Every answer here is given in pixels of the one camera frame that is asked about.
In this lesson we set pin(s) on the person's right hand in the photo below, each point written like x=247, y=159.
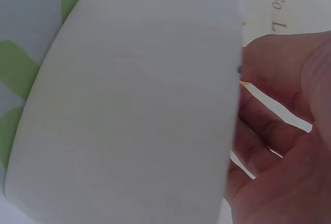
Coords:
x=292, y=172

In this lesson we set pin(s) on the person's right fingers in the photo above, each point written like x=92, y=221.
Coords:
x=261, y=120

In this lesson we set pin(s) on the white bowl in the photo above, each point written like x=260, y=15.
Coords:
x=134, y=110

